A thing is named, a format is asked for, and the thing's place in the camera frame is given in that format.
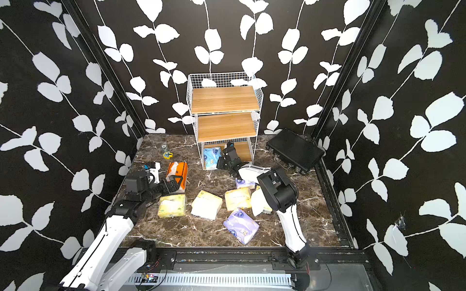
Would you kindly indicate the yellow tissue pack shelf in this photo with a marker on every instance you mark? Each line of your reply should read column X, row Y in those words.
column 238, row 198

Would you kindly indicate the blue tissue pack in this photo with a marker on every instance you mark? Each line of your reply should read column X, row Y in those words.
column 211, row 156

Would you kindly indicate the small circuit board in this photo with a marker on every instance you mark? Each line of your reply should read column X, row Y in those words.
column 149, row 278

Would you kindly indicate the yellow clock toy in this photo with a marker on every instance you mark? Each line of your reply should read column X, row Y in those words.
column 168, row 155

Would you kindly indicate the light yellow tissue pack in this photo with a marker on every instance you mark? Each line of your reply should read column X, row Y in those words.
column 172, row 206

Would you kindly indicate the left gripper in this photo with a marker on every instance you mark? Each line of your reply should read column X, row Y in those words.
column 174, row 187

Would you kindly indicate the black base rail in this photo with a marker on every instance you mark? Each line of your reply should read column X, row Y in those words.
column 277, row 257

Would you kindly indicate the white wire shelf rack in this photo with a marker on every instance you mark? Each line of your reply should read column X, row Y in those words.
column 225, row 107

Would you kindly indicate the orange tissue pack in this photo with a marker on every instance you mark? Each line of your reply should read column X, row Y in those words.
column 178, row 169

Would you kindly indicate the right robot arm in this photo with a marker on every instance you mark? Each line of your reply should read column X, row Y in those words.
column 278, row 192

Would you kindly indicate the black carrying case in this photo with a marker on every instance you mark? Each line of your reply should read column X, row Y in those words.
column 294, row 150

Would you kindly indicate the purple tissue pack bottom shelf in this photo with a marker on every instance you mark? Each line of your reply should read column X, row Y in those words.
column 240, row 183

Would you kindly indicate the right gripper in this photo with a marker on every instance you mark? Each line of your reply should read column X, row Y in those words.
column 220, row 161

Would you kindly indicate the pale yellow tissue pack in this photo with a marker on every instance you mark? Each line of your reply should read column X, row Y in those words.
column 259, row 204

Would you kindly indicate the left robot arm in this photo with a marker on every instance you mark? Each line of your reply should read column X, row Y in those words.
column 94, row 272

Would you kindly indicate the white slotted cable duct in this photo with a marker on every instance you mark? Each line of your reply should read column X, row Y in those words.
column 216, row 280

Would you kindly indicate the orange-yellow tissue pack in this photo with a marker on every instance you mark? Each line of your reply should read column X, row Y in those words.
column 206, row 205

